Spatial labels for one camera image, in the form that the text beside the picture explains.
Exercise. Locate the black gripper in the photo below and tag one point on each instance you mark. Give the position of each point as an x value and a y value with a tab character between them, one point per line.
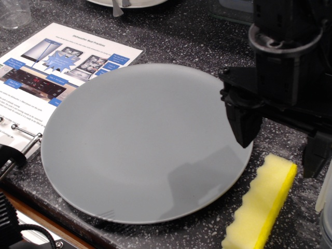
290	84

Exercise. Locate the yellow sponge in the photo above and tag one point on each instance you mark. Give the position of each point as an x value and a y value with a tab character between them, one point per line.
255	218

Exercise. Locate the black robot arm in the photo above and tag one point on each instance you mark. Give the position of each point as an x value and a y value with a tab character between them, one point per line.
276	13

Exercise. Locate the grey round plate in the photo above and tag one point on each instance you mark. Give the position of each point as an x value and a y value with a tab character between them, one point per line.
143	144

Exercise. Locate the white plate with cutlery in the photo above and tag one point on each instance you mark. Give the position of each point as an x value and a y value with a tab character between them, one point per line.
118	6

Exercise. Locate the translucent plastic container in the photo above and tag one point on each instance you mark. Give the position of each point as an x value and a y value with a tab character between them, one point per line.
323	205

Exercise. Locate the clear glass container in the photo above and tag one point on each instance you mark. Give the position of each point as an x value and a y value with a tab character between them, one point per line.
234	11

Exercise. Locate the laminated dishwasher instruction sheet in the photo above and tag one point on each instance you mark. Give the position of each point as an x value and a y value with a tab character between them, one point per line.
38	74

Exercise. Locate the metal clamp with black handle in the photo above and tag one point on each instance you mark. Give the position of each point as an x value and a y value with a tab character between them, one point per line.
11	157

